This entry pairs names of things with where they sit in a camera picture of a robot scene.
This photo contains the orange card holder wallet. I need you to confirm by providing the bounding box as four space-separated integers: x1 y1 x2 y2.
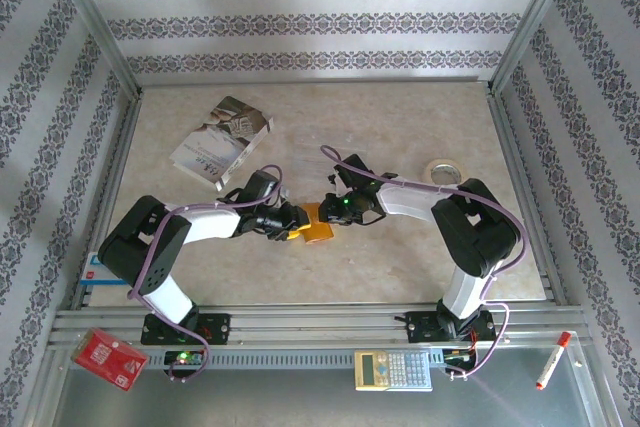
298 201 336 245

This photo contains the beige masking tape roll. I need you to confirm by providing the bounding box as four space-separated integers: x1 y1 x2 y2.
423 158 467 187

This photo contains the wide aluminium mounting beam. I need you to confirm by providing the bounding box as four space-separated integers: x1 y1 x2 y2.
49 304 586 348

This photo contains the paperback book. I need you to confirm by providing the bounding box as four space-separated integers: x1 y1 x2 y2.
168 95 275 193

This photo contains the circuit board with green LED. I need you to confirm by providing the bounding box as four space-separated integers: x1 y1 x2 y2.
163 348 206 369

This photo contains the beige grey calculator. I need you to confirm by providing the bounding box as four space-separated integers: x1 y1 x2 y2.
354 349 434 392

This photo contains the grey metal shelf plate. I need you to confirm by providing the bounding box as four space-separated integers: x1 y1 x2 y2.
49 331 616 427

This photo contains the blue and white box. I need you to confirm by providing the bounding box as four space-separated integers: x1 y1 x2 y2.
79 252 131 288

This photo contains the red cardboard box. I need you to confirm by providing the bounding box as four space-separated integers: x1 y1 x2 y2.
71 327 150 392

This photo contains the red and white marker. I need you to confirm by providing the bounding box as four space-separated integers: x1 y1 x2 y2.
535 331 573 391

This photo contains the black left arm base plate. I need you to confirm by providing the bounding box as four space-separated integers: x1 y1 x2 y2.
140 313 232 347

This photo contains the grey slotted cable duct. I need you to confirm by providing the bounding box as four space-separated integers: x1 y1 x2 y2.
149 349 446 371

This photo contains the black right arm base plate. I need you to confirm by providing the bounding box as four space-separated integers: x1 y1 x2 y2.
404 310 498 346

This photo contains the aluminium frame rail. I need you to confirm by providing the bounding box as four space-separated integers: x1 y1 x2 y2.
69 89 146 311
485 89 571 308
137 75 494 88

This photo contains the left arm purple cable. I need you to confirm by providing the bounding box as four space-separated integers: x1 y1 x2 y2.
127 163 287 384

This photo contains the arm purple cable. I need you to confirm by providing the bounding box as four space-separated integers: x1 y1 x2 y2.
127 163 287 384
318 145 531 381

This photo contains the circuit board with wires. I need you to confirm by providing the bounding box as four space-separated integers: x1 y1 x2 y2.
442 346 476 368

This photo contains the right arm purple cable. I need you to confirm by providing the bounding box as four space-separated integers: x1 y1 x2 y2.
318 145 531 381

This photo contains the aluminium frame post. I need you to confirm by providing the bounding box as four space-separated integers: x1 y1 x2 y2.
43 0 144 98
487 0 584 98

